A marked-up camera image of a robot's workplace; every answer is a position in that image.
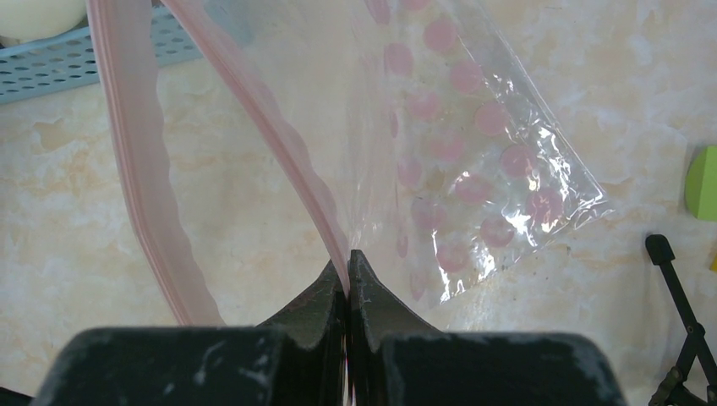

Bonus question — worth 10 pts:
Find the clear pink-dotted zip bag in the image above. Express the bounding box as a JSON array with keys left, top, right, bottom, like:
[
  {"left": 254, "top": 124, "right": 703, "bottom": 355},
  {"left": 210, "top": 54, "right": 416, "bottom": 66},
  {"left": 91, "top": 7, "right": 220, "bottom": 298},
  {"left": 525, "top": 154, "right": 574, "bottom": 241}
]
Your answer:
[{"left": 87, "top": 1, "right": 610, "bottom": 325}]

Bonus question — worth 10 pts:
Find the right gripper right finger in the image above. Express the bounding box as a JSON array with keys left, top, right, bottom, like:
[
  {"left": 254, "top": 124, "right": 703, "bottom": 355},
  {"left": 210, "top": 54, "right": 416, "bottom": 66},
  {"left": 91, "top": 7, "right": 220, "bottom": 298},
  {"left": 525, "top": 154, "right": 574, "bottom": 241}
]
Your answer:
[{"left": 348, "top": 250, "right": 441, "bottom": 405}]

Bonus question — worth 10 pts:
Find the black microphone on stand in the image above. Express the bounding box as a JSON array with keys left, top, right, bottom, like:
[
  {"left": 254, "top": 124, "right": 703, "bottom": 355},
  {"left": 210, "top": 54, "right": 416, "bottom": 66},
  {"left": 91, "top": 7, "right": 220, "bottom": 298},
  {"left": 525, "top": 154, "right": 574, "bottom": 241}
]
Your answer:
[{"left": 644, "top": 234, "right": 716, "bottom": 405}]

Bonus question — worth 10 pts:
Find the light blue plastic basket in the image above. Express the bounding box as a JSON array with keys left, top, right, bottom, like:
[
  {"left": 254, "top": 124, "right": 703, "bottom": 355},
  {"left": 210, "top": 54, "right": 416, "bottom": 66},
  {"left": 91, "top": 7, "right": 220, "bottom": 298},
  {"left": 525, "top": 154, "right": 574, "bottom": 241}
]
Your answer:
[{"left": 1, "top": 5, "right": 201, "bottom": 105}]

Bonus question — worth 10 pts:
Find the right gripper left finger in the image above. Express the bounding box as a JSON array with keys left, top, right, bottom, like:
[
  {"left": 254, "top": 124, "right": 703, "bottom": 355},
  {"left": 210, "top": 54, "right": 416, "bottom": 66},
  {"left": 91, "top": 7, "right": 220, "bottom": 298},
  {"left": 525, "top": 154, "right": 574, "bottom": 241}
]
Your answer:
[{"left": 260, "top": 262, "right": 347, "bottom": 405}]

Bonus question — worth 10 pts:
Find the green block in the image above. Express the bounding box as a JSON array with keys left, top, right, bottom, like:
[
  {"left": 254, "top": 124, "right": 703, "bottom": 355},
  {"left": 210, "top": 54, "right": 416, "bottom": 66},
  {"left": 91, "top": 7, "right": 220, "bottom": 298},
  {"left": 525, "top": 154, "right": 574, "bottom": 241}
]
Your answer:
[{"left": 684, "top": 145, "right": 716, "bottom": 222}]

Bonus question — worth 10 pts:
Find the white radish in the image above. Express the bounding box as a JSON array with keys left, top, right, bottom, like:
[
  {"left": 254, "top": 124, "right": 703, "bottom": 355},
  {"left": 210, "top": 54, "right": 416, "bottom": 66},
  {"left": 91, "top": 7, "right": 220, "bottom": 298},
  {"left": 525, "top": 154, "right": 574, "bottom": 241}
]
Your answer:
[{"left": 1, "top": 0, "right": 86, "bottom": 41}]

